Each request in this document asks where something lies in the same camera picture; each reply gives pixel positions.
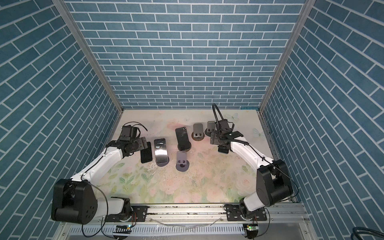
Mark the right controller board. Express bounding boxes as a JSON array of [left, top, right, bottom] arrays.
[[243, 224, 259, 240]]

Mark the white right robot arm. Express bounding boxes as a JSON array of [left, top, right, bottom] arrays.
[[211, 120, 294, 215]]

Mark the aluminium left corner post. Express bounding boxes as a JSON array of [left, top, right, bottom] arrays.
[[52, 0, 124, 113]]

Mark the aluminium right corner post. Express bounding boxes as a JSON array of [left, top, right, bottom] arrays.
[[259, 0, 317, 112]]

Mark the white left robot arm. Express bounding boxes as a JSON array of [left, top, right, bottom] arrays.
[[51, 137, 148, 225]]

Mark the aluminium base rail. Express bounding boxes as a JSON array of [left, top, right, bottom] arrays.
[[59, 202, 310, 224]]

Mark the grey round stand centre front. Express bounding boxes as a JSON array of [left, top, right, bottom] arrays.
[[176, 151, 190, 172]]

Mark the phone with reflective screen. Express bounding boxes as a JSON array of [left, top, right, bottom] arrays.
[[218, 146, 230, 154], [154, 138, 169, 163]]

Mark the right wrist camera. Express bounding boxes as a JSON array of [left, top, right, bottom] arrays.
[[218, 119, 230, 130]]

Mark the controller board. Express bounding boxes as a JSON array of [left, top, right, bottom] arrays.
[[243, 224, 259, 240], [113, 225, 132, 240]]

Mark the black phone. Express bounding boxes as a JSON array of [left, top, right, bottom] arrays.
[[175, 127, 190, 144], [140, 142, 153, 164]]

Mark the aluminium corner post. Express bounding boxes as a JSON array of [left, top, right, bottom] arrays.
[[52, 0, 124, 113], [259, 0, 317, 112]]

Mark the black cable bottom right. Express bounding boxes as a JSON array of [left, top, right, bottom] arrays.
[[350, 227, 384, 240]]

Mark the left controller board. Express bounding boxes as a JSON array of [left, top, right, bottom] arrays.
[[113, 225, 132, 240]]

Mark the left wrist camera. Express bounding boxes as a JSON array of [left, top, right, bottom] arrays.
[[119, 125, 141, 142]]

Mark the grey stand far right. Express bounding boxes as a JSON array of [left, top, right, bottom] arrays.
[[205, 121, 217, 137]]

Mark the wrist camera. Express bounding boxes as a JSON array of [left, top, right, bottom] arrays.
[[119, 125, 141, 142], [218, 119, 230, 130]]

